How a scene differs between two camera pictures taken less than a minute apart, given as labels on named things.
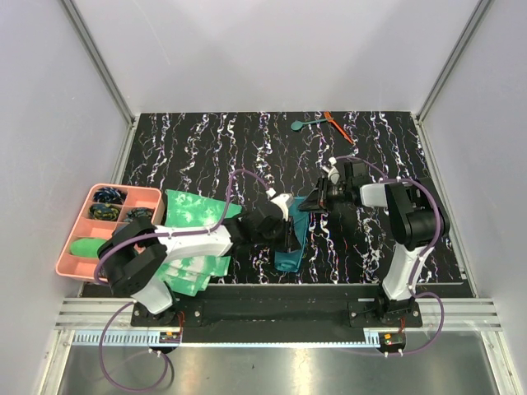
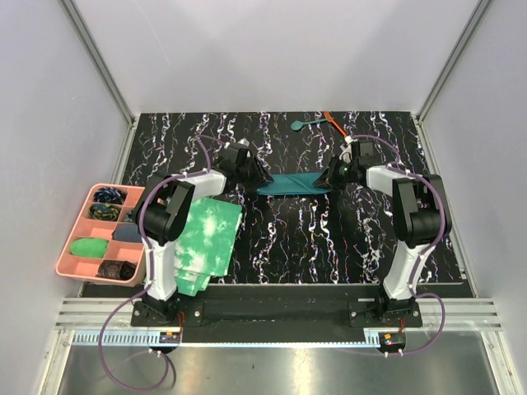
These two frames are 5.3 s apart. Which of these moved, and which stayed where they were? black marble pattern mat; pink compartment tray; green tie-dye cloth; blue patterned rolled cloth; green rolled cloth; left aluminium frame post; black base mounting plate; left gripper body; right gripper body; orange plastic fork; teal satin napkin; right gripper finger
Moved: right gripper finger; teal satin napkin; left gripper body; right gripper body
Stayed: green rolled cloth; pink compartment tray; black marble pattern mat; green tie-dye cloth; blue patterned rolled cloth; orange plastic fork; black base mounting plate; left aluminium frame post
